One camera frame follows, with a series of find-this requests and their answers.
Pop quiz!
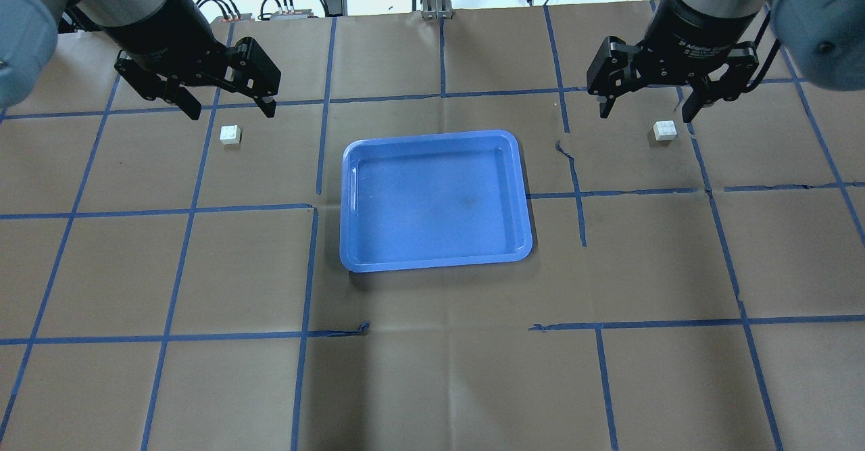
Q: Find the black power adapter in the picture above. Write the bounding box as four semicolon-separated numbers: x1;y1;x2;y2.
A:
324;0;348;17

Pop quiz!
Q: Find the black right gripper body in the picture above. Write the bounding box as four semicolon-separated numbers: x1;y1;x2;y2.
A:
620;5;757;93

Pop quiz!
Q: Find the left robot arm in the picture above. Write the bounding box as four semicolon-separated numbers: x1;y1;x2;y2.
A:
1;0;281;120

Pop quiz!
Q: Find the brown paper table cover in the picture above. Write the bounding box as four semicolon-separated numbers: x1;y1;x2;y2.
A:
2;2;863;450

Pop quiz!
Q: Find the blue plastic tray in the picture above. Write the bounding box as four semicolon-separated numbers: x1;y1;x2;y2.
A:
339;130;534;273

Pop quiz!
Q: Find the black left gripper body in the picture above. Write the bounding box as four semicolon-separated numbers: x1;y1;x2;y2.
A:
114;5;240;93

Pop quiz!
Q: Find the white block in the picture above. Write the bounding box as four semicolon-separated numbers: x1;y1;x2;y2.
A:
219;124;242;146
652;120;678;142

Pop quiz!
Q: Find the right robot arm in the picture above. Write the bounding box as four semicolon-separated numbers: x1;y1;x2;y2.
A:
587;0;864;122

